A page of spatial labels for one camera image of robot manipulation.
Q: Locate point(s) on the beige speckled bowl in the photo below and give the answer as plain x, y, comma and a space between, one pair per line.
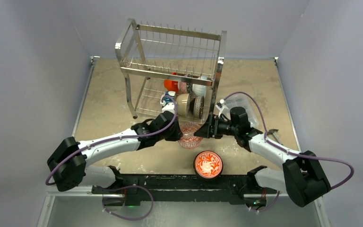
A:
183, 102

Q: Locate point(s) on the black hex key tool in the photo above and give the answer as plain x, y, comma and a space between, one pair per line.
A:
273, 133

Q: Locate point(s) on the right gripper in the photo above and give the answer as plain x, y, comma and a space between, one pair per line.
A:
214, 127

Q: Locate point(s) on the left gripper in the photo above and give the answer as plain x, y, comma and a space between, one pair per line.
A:
177, 133

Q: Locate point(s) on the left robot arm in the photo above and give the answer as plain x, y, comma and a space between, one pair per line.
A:
71, 164

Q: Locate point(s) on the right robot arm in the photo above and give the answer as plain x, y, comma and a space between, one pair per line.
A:
301, 177

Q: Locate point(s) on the steel two-tier dish rack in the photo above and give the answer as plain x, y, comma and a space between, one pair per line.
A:
148, 54

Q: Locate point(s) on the clear plastic screw box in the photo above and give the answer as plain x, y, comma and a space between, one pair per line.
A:
240, 100

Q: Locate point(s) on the white red-rimmed bowl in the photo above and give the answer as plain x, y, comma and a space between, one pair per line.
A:
168, 96

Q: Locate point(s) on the red geometric pattern bowl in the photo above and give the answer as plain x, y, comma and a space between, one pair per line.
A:
188, 139

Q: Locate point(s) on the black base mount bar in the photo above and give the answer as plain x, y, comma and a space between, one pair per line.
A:
233, 189

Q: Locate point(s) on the red floral pattern bowl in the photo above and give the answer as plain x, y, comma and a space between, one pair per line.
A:
208, 165

